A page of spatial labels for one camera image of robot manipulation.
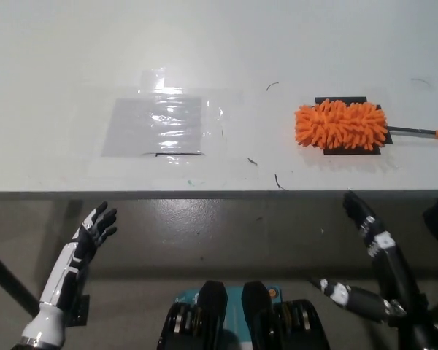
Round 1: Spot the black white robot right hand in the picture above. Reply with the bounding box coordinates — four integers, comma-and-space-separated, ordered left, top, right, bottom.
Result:
308, 191, 429, 324

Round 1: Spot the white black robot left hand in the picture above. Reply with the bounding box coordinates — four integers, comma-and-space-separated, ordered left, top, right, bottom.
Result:
39, 201, 118, 314

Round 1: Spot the orange microfibre duster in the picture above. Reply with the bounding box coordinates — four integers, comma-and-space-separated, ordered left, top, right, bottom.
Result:
294, 103, 438, 151

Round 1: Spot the black diagonal table leg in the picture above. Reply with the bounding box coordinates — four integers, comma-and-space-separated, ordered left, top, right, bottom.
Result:
0, 243, 39, 318

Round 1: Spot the black tape patch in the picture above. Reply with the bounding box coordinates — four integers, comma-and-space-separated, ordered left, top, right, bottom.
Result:
314, 96, 393, 158

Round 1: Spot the clear plastic tape cover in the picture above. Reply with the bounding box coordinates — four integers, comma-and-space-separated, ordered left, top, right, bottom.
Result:
87, 67, 244, 172

